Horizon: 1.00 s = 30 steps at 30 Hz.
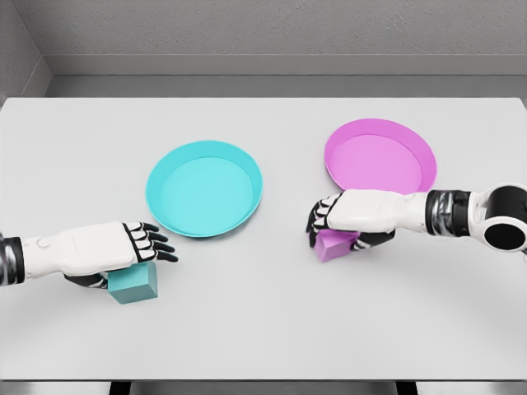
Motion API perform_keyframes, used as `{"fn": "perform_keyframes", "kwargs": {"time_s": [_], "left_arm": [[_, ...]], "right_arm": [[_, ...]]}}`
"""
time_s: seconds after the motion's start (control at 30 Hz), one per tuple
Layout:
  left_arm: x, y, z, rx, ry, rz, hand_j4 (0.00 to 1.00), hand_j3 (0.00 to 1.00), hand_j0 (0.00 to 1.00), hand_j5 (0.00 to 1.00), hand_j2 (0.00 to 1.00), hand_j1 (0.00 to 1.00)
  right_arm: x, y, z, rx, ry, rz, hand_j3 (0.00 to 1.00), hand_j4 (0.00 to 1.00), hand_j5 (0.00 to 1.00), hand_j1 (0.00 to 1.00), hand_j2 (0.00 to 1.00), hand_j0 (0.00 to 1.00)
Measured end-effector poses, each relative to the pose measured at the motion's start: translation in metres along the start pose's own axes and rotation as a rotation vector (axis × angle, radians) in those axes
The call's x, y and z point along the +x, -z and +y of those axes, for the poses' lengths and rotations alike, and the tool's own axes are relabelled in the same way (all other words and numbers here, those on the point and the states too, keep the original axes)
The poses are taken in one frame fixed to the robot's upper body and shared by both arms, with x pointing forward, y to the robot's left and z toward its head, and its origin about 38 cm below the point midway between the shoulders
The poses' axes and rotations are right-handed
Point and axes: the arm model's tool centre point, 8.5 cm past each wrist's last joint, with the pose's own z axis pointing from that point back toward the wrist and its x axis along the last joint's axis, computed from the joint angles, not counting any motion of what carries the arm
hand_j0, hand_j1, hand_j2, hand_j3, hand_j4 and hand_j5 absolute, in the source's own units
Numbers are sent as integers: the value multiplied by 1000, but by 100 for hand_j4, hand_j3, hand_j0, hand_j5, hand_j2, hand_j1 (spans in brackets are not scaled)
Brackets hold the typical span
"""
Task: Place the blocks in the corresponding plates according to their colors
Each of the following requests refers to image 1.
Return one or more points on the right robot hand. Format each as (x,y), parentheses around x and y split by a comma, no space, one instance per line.
(354,212)

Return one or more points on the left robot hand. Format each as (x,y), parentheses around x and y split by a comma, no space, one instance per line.
(105,249)

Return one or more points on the pink block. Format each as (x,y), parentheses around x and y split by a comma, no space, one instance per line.
(331,244)

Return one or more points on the cyan block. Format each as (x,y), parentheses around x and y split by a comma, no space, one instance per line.
(136,286)

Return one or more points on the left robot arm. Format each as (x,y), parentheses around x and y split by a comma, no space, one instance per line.
(29,259)

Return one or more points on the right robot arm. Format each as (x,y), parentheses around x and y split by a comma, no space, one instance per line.
(461,214)

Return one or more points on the pink plate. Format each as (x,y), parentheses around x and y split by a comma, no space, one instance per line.
(381,158)

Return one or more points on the cyan plate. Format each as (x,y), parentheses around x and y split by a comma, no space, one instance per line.
(204,189)

